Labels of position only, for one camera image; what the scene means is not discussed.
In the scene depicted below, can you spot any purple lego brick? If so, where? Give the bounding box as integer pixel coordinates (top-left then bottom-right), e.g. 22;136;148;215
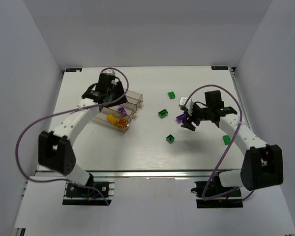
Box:
176;114;185;123

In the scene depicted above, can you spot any purple curved lego piece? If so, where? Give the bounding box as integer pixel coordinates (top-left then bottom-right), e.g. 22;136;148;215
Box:
118;107;127;115

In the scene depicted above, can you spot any yellow long lego brick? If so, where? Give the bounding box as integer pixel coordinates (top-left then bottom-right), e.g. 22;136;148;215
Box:
106;114;118;125

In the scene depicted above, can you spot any green lego brick top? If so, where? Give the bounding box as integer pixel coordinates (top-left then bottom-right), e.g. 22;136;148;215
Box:
167;91;176;99

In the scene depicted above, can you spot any light green lego brick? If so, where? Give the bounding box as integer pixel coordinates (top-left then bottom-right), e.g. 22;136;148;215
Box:
222;135;231;146

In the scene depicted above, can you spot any yellow rounded lego piece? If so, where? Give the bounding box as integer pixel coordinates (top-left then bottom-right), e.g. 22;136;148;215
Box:
117;118;127;128

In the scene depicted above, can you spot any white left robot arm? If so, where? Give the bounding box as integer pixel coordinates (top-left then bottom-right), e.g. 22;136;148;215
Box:
38;72;127;187

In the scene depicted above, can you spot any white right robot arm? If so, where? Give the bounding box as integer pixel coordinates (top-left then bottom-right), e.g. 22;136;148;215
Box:
179;90;283;191

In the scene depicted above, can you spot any clear three-compartment container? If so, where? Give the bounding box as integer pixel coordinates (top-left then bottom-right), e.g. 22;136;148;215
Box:
92;90;143;133

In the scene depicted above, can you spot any blue label left corner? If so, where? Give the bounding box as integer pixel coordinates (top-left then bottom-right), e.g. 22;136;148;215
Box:
65;68;82;73

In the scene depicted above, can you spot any blue label corner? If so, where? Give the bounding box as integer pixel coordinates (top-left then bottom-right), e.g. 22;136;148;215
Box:
211;66;229;70
65;68;82;73

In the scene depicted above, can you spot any blue label right corner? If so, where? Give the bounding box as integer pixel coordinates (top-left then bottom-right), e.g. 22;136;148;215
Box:
211;66;229;70

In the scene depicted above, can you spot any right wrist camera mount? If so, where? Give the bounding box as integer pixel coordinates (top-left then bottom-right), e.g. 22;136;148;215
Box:
178;96;194;115

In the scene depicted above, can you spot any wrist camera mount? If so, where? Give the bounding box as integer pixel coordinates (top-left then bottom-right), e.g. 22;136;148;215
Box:
101;69;115;76
178;96;194;115

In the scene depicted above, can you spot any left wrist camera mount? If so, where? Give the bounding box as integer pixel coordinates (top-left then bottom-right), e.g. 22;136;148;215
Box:
101;69;115;76

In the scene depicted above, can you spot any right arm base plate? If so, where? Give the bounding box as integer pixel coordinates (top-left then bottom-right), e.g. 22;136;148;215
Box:
190;181;243;209

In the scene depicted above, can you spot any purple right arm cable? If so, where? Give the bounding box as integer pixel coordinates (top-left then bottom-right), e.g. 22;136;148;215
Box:
185;85;255;201

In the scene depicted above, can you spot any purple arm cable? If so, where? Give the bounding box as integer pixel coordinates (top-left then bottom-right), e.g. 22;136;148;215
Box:
15;67;130;206
185;85;255;201

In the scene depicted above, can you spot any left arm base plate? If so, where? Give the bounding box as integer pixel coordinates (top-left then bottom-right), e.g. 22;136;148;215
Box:
62;180;115;206

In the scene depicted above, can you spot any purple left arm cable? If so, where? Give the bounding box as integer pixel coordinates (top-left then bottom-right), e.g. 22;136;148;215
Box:
15;67;130;206

